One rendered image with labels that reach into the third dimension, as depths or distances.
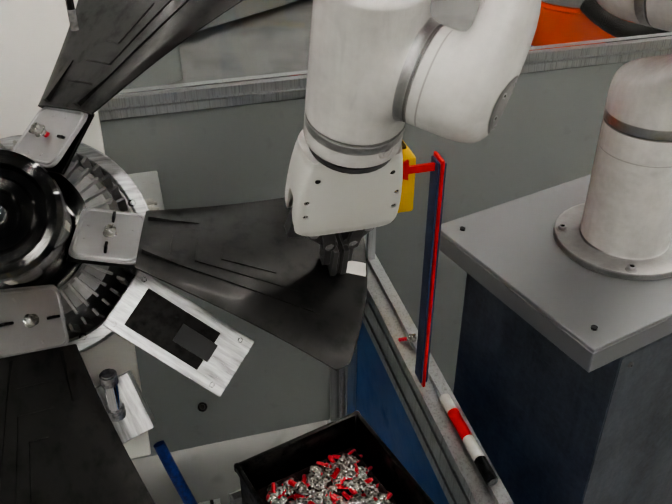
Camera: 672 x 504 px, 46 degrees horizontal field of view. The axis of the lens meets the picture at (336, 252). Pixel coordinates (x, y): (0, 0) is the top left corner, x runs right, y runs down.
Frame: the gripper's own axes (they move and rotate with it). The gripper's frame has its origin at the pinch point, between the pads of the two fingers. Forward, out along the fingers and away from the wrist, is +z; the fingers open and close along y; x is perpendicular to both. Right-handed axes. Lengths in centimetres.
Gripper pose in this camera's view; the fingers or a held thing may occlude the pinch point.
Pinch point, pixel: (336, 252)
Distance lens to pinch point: 79.6
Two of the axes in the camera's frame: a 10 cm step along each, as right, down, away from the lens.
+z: -0.9, 6.2, 7.8
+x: 2.5, 7.7, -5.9
